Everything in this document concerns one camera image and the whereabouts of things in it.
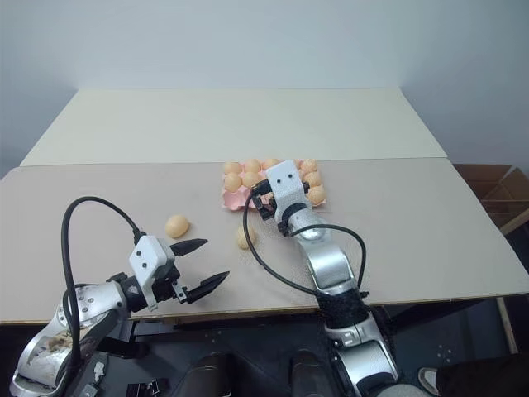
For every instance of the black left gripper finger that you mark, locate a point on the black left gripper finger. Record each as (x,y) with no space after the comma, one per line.
(188,246)
(206,285)

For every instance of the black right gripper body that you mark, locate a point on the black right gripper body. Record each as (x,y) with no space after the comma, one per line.
(266,210)

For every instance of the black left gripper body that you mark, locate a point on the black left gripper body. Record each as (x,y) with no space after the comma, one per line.
(167,283)

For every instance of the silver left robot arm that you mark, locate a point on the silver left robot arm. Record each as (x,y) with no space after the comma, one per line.
(95,302)

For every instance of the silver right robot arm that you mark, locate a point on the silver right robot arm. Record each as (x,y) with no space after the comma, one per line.
(326,260)

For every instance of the orange egg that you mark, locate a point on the orange egg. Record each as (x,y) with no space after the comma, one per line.
(270,163)
(232,181)
(317,195)
(252,165)
(314,178)
(231,167)
(177,226)
(250,179)
(241,240)
(309,165)

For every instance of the pink egg carton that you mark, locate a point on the pink egg carton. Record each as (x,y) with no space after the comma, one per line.
(233,201)

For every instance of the dark rounded shape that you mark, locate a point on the dark rounded shape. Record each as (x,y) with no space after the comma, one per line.
(308,372)
(211,374)

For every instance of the black clamp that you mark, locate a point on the black clamp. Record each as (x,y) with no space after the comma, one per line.
(146,389)

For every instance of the brown cardboard box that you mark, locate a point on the brown cardboard box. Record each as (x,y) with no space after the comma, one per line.
(496,194)

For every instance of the white shoe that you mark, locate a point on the white shoe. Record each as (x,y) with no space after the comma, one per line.
(427,378)

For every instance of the wooden table leg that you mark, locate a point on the wooden table leg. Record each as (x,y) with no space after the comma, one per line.
(507,324)

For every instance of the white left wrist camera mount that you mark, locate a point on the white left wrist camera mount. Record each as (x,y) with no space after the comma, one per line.
(149,256)

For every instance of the black table bracket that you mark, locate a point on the black table bracket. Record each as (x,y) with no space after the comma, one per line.
(122,341)

